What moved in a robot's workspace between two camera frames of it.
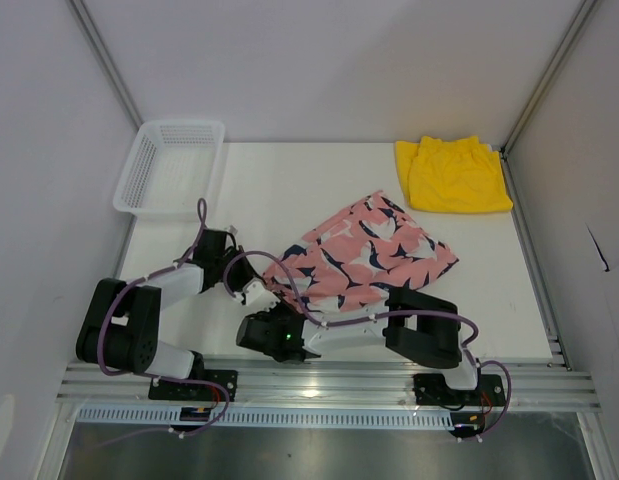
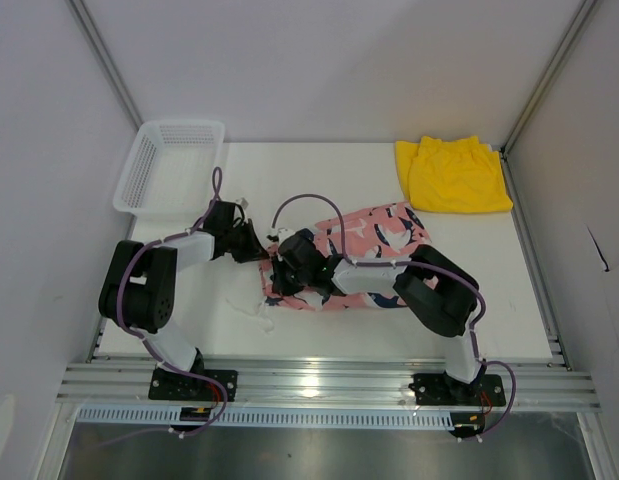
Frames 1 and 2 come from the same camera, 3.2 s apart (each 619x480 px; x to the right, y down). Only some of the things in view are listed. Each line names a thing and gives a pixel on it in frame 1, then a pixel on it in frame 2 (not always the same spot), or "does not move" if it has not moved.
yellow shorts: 453,175 does not move
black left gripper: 246,273 to 254,249
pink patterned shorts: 351,262 does not move
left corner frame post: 107,59 does not move
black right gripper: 282,306 to 280,286
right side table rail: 549,307 does not move
